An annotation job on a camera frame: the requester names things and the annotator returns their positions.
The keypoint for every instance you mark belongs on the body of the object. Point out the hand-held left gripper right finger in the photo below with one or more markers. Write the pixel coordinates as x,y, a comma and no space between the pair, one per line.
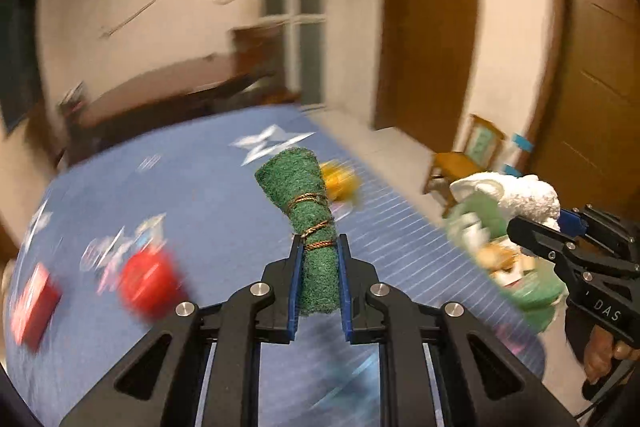
344,292

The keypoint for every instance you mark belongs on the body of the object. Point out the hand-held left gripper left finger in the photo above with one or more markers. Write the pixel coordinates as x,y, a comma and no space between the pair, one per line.
295,287

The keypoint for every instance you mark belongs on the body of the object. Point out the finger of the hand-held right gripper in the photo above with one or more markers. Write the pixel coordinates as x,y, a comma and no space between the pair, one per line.
570,219
537,237

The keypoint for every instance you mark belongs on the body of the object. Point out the white plush toy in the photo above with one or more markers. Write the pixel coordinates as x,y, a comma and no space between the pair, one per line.
520,199

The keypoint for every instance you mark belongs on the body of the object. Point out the green scouring pad roll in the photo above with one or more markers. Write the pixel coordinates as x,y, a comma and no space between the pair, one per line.
310,217

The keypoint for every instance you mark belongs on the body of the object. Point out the person's right hand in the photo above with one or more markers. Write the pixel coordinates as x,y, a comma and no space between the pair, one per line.
600,352

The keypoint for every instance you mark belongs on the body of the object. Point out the blue paper tag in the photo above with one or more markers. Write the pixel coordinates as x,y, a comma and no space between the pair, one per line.
522,142
511,168

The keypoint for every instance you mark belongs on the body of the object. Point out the yellow plastic package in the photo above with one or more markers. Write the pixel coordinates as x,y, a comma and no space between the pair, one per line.
340,182

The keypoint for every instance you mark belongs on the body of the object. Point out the small wooden chair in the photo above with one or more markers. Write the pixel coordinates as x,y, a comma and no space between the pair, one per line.
452,162

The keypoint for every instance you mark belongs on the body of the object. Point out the brown wooden door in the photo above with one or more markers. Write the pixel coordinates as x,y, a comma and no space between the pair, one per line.
595,82
430,32

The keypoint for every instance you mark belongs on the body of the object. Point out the red ball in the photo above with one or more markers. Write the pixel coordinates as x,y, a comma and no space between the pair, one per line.
150,282

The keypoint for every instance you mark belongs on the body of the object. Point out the white glass door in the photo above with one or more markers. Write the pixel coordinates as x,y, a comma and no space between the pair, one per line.
307,57

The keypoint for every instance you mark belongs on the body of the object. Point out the dark wooden dining table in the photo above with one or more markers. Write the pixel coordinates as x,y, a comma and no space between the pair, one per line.
165,82

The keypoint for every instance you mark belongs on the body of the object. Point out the red cigarette box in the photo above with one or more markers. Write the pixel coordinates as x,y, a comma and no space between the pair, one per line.
32,312

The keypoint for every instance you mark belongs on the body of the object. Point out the dark window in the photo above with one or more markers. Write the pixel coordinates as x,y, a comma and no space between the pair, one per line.
20,72

